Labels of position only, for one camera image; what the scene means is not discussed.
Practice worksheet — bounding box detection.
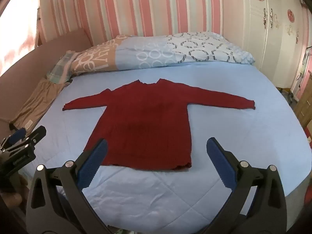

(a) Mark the white wardrobe with red decals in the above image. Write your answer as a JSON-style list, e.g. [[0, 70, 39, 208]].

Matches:
[[240, 0, 312, 90]]

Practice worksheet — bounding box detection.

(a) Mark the wooden cabinet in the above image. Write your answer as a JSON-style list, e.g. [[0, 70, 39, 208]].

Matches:
[[294, 71, 312, 147]]

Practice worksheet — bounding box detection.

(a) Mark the bed with light blue sheet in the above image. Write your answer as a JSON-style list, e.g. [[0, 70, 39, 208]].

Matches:
[[17, 61, 312, 232]]

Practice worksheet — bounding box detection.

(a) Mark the patterned blue and tan pillow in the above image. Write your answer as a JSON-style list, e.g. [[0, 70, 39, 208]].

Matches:
[[71, 31, 255, 76]]

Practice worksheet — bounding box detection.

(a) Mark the plaid pastel pillow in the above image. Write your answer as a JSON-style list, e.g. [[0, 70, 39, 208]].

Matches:
[[46, 50, 81, 84]]

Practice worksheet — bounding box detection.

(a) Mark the pink patterned curtain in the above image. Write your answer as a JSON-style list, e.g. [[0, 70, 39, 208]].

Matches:
[[0, 0, 41, 76]]

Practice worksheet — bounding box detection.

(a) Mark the brown satin cloth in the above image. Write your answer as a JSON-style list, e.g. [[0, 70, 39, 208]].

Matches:
[[10, 78, 71, 129]]

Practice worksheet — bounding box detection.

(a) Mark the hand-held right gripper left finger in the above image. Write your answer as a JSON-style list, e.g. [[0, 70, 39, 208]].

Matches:
[[26, 138, 115, 234]]

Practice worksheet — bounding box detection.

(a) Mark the red knit sweater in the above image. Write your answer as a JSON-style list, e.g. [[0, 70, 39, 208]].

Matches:
[[63, 79, 256, 171]]

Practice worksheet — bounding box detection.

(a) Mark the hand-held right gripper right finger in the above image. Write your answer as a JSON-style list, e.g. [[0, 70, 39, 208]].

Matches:
[[206, 137, 288, 234]]

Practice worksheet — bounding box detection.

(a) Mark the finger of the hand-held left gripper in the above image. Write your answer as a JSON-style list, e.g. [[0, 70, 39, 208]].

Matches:
[[5, 125, 47, 155], [0, 127, 27, 152]]

